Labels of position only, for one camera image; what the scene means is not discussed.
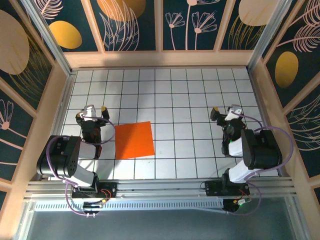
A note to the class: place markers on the aluminium corner post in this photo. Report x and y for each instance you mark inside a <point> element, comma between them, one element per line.
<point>255,60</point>
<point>63,62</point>

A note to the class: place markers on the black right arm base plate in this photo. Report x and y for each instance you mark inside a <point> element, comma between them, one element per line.
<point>212,188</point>

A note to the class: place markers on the black round controller housing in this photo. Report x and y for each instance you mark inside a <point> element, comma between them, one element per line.
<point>231,207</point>

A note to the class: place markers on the orange square paper sheet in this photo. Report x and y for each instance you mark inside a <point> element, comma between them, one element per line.
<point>135,140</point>

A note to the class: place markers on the aluminium mounting rail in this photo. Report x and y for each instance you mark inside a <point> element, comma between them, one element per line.
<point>162,186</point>

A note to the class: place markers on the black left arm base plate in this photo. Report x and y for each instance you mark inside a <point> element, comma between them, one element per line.
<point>111,188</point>

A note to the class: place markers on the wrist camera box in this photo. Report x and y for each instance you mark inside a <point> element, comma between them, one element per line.
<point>89,110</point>
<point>234,110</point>

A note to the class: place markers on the black controller box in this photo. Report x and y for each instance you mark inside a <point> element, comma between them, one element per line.
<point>91,207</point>

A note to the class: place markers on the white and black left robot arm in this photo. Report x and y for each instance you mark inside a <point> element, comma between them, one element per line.
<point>62,160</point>

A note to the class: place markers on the aluminium side rail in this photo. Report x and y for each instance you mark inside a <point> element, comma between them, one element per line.
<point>58,127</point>
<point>258,95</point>

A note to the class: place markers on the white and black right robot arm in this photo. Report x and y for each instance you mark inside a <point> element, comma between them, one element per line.
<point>262,150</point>

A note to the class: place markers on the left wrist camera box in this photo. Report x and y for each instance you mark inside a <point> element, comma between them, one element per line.
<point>89,110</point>

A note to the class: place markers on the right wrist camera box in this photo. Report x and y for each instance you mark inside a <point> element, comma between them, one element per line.
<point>234,110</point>

